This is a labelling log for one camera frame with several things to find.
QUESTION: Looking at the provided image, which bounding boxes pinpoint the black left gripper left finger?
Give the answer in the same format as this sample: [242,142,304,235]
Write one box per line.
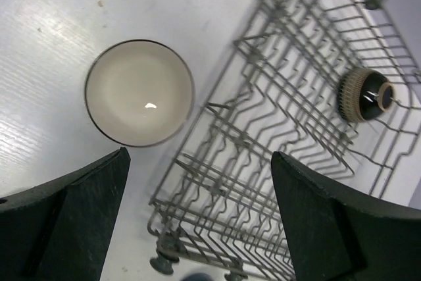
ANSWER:
[1,147,131,280]

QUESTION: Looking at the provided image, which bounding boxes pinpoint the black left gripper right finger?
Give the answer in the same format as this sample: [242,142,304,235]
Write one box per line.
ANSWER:
[271,152,420,280]

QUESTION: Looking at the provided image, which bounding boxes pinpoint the brown ribbed bowl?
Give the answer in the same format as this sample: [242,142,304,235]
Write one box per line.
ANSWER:
[336,67,395,123]

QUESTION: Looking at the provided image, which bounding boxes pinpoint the dark blue ribbed mug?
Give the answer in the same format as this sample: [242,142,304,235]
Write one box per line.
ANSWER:
[181,272,214,281]

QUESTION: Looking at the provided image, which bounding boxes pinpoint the grey wire dish rack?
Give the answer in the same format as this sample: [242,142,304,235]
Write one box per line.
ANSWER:
[148,0,420,280]

